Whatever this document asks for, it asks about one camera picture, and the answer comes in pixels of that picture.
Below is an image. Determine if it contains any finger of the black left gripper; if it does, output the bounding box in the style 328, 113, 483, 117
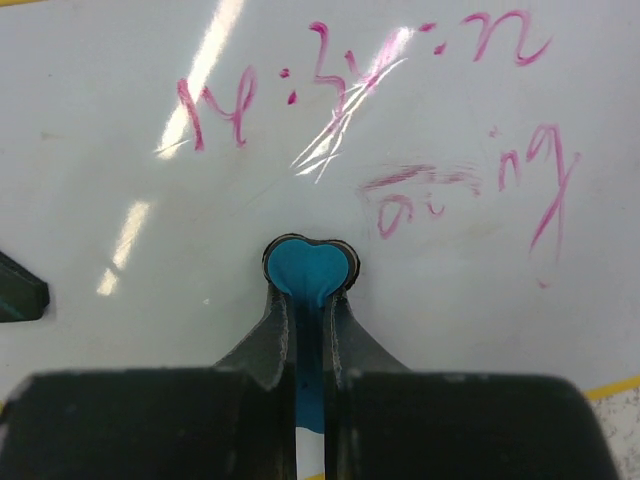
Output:
0, 253, 49, 323

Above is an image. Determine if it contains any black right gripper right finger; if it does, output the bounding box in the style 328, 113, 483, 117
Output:
323, 292, 619, 479

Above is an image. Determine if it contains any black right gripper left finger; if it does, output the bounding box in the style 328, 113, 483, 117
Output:
1, 288, 297, 479

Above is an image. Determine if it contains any blue whiteboard eraser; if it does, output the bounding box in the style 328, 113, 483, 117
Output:
262, 233, 360, 434

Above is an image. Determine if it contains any yellow framed small whiteboard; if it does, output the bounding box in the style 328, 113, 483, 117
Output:
0, 0, 640, 480

